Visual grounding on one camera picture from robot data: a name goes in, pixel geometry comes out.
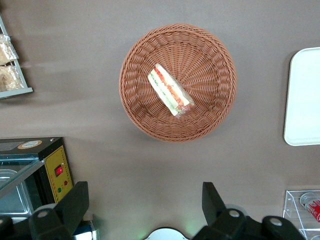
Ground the black yellow food warmer cabinet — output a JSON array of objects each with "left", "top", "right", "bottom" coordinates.
[{"left": 0, "top": 136, "right": 75, "bottom": 223}]

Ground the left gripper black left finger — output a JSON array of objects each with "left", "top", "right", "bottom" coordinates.
[{"left": 0, "top": 181, "right": 90, "bottom": 240}]

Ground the cream rectangular plastic tray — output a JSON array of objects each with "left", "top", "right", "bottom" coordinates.
[{"left": 283, "top": 46, "right": 320, "bottom": 147}]

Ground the clear acrylic box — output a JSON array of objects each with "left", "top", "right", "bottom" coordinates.
[{"left": 282, "top": 189, "right": 320, "bottom": 240}]

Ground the clear bag of snacks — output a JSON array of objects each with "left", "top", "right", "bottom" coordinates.
[
  {"left": 0, "top": 65, "right": 26, "bottom": 92},
  {"left": 0, "top": 33, "right": 18, "bottom": 66}
]

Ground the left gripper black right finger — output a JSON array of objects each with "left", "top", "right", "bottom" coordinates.
[{"left": 193, "top": 181, "right": 307, "bottom": 240}]

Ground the plastic-wrapped triangle sandwich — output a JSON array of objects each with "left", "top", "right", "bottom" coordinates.
[{"left": 147, "top": 63, "right": 196, "bottom": 118}]

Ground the red drink can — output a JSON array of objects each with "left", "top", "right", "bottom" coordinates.
[{"left": 299, "top": 192, "right": 320, "bottom": 225}]

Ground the round brown wicker basket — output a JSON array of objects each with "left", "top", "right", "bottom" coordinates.
[{"left": 118, "top": 23, "right": 238, "bottom": 143}]

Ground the grey metal display rack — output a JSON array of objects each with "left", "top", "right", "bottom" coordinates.
[{"left": 0, "top": 14, "right": 34, "bottom": 100}]

